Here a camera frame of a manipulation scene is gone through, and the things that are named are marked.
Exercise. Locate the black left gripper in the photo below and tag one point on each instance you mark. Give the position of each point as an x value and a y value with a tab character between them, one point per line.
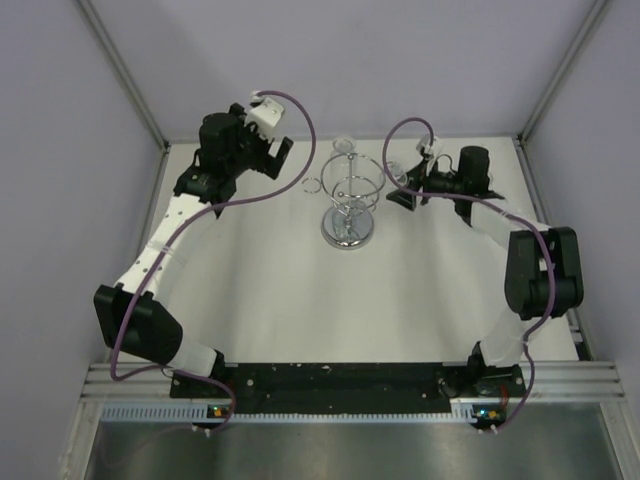
266	164

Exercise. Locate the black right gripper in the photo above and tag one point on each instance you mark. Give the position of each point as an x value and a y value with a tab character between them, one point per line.
420	176

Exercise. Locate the clear ribbed wine glass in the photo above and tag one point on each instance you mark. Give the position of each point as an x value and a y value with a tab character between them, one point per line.
398	175

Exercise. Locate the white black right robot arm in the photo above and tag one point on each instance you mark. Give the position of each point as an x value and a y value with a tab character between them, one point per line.
543	276

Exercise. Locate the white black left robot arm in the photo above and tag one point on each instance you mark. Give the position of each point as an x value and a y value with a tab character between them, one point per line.
132	313

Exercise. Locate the chrome wine glass rack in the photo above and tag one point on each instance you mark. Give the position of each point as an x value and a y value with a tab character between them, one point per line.
353	182

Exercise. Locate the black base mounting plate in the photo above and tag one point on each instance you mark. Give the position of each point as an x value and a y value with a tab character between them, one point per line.
363	388

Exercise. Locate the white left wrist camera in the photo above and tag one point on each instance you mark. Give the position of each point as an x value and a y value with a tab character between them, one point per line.
264	115

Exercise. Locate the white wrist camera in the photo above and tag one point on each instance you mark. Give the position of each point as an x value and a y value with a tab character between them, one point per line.
264	115
429	147

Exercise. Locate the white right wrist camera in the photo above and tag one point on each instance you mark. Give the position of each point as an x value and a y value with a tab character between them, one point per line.
429	147

